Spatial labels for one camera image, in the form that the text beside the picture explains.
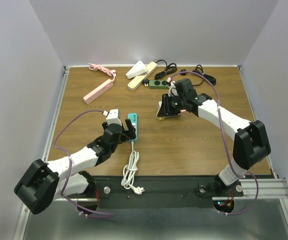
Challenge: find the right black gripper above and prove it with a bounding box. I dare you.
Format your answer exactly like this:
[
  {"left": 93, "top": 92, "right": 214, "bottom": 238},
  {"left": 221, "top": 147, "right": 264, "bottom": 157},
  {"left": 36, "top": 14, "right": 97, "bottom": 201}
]
[{"left": 157, "top": 93, "right": 186, "bottom": 117}]

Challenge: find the teal triangular power strip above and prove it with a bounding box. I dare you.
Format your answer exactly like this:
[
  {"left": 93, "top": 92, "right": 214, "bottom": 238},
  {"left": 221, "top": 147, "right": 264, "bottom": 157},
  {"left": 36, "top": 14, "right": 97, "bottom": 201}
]
[{"left": 156, "top": 114, "right": 181, "bottom": 120}]

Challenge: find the teal rectangular power strip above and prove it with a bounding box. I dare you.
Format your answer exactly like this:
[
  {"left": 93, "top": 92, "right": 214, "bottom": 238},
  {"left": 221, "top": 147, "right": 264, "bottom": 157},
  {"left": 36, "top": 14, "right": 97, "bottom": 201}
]
[{"left": 127, "top": 113, "right": 138, "bottom": 143}]

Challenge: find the white cube adapter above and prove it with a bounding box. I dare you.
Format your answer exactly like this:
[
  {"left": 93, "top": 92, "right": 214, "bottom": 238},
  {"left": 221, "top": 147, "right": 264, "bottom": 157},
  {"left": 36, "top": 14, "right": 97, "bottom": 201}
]
[{"left": 157, "top": 101, "right": 162, "bottom": 112}]

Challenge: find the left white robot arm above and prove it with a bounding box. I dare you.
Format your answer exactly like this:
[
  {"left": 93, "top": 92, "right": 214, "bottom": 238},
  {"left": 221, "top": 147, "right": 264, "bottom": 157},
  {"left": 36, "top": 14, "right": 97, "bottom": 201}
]
[{"left": 14, "top": 119, "right": 137, "bottom": 214}]

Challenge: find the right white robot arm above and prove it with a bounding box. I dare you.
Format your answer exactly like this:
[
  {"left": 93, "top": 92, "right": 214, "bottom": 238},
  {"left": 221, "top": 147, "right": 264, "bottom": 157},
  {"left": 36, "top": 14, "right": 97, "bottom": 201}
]
[{"left": 157, "top": 78, "right": 271, "bottom": 195}]

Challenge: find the green power strip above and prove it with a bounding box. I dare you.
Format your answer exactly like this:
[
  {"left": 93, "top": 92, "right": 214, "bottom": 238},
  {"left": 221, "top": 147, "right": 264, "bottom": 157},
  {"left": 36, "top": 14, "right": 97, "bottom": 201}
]
[{"left": 148, "top": 79, "right": 170, "bottom": 90}]

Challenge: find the beige power strip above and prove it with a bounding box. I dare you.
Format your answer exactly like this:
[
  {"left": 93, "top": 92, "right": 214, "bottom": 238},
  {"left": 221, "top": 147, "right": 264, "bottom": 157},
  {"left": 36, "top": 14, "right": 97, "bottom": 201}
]
[{"left": 127, "top": 61, "right": 157, "bottom": 91}]

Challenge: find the pink power strip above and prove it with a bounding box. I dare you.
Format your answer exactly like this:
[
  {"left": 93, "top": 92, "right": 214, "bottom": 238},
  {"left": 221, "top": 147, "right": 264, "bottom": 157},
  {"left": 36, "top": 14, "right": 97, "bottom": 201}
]
[{"left": 83, "top": 79, "right": 114, "bottom": 104}]

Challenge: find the white triangular power strip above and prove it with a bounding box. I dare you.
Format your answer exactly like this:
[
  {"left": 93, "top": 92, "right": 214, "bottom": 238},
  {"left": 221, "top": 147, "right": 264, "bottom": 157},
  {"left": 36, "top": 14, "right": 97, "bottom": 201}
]
[{"left": 126, "top": 60, "right": 147, "bottom": 79}]

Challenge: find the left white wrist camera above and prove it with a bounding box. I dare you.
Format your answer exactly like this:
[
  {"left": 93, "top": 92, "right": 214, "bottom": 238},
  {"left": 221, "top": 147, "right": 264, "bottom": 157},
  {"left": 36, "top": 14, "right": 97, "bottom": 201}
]
[{"left": 103, "top": 109, "right": 122, "bottom": 126}]

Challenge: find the black coiled cord left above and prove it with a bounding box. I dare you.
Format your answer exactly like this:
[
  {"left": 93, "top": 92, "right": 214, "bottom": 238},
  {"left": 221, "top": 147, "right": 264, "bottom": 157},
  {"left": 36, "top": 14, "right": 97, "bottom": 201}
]
[{"left": 142, "top": 59, "right": 178, "bottom": 87}]

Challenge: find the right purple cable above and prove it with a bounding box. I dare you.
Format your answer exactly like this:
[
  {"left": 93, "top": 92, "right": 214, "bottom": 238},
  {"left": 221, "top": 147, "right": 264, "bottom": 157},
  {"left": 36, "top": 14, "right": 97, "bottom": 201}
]
[{"left": 171, "top": 71, "right": 259, "bottom": 216}]

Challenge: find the white coiled cord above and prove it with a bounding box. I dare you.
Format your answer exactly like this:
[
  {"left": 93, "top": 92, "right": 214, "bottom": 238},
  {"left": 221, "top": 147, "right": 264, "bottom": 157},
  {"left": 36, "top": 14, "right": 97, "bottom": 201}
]
[{"left": 120, "top": 141, "right": 146, "bottom": 196}]

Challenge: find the black cord with plug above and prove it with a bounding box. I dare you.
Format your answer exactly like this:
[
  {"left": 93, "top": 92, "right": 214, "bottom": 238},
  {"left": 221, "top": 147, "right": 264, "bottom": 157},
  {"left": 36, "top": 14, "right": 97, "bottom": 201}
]
[{"left": 180, "top": 64, "right": 217, "bottom": 87}]

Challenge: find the pink coiled cord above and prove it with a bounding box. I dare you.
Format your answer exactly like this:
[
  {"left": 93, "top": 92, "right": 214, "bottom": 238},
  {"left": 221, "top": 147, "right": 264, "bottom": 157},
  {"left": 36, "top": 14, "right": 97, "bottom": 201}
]
[{"left": 88, "top": 62, "right": 117, "bottom": 81}]

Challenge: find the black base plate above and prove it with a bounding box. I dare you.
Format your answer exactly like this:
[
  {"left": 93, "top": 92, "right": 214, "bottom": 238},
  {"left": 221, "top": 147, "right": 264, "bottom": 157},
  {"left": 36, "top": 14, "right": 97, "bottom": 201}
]
[{"left": 33, "top": 174, "right": 259, "bottom": 210}]

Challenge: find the right aluminium rail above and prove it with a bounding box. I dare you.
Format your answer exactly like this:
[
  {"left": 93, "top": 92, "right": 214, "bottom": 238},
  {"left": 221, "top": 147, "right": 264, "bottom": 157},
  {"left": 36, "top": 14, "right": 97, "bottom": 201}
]
[{"left": 236, "top": 64, "right": 288, "bottom": 240}]

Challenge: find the aluminium rail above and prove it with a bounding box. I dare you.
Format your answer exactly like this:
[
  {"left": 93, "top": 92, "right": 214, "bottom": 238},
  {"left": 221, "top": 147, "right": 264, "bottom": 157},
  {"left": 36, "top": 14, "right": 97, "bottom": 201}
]
[
  {"left": 13, "top": 66, "right": 71, "bottom": 240},
  {"left": 236, "top": 64, "right": 288, "bottom": 240}
]

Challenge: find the left aluminium rail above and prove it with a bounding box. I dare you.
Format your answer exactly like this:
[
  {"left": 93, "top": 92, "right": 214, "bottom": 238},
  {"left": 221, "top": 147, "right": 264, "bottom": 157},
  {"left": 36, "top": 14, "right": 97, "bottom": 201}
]
[{"left": 13, "top": 66, "right": 71, "bottom": 240}]

